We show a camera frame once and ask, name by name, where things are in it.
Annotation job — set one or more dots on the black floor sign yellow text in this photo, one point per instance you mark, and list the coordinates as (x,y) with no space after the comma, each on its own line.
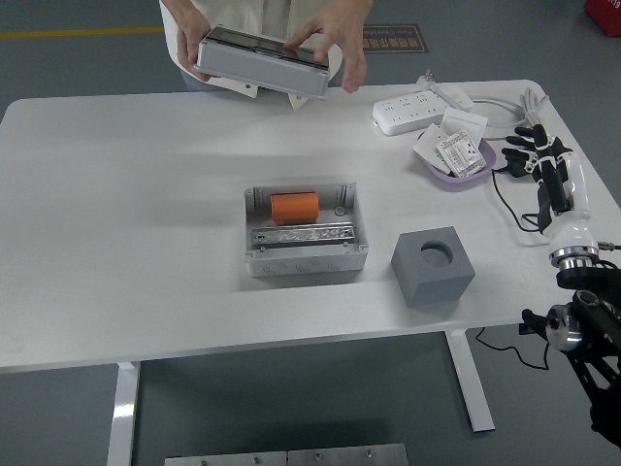
(395,41)

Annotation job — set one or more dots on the metal mounting rail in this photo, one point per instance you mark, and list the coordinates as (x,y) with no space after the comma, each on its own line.
(301,235)

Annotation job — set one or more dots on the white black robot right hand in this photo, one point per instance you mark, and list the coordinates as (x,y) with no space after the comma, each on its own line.
(575,194)

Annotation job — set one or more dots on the white power strip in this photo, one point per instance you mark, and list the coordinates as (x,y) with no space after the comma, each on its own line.
(407,111)

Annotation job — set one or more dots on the person's right hand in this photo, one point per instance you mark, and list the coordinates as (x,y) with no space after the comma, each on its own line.
(189,39)

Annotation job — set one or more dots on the person's right forearm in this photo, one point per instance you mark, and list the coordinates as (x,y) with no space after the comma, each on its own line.
(179,4)

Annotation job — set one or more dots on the small white flat box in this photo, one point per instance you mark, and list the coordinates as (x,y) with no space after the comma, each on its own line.
(458,97)

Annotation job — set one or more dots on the purple plastic tray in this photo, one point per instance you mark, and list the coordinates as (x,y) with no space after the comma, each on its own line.
(466,182)

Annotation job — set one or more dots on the grey junction box cover frame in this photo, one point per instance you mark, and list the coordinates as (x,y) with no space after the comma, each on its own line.
(262,68)

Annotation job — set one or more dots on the grey junction box base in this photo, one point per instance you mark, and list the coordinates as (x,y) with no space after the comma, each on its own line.
(301,266)

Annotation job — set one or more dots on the red object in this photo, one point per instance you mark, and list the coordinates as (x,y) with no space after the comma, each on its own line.
(606,14)

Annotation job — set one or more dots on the packed white socket panel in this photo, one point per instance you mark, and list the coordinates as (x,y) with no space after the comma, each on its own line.
(461,153)

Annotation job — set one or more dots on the person's left hand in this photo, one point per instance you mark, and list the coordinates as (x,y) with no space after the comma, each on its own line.
(344,29)

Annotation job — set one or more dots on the square white packet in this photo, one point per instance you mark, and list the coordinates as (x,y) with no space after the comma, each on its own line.
(466,121)

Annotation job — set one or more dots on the grey metal plate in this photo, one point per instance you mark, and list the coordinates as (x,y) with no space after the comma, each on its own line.
(223,459)
(349,455)

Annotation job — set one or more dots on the slim white packet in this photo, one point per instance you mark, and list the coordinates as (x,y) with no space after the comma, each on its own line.
(429,145)

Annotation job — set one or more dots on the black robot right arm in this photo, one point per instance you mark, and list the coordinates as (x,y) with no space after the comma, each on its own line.
(582,279)

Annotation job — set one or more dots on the orange cylinder battery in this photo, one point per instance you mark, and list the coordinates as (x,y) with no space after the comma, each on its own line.
(293,209)

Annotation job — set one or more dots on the white table leg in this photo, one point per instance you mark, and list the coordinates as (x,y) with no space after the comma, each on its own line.
(473,388)
(123,412)

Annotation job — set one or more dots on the grey block with round hole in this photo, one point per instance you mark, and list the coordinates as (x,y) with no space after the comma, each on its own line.
(432,286)

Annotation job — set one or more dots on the person's torso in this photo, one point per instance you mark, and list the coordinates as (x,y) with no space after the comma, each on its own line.
(252,14)

